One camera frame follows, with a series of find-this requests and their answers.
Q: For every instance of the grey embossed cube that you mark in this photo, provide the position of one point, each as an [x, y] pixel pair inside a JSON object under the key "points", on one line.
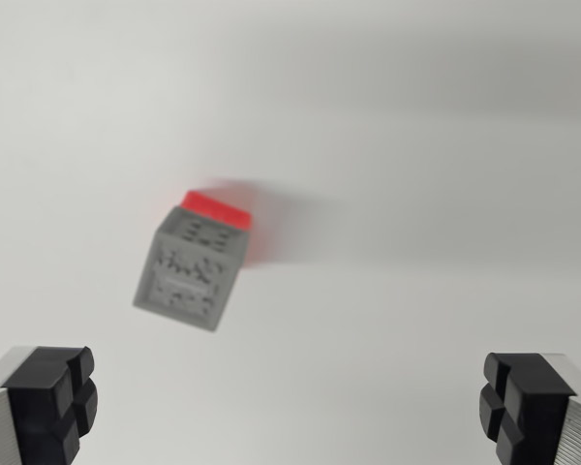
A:
{"points": [[189, 271]]}

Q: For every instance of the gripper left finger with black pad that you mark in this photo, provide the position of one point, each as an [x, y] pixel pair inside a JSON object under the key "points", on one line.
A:
{"points": [[34, 412]]}

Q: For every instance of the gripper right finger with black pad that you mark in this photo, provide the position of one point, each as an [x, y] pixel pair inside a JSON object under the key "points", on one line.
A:
{"points": [[537, 412]]}

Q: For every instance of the red cube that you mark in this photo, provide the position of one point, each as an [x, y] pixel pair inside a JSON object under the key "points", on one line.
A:
{"points": [[215, 208]]}

